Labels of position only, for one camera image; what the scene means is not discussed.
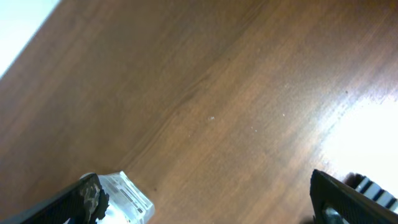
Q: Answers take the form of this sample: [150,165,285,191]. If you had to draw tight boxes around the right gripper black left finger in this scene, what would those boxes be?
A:
[1,173,109,224]

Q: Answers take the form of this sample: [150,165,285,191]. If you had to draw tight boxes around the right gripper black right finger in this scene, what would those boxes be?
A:
[310,169,397,224]

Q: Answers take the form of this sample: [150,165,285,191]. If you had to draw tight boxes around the clear plastic container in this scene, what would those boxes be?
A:
[87,171,155,224]

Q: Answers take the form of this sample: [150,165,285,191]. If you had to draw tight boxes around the black white striped object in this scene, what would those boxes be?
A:
[344,173,397,214]

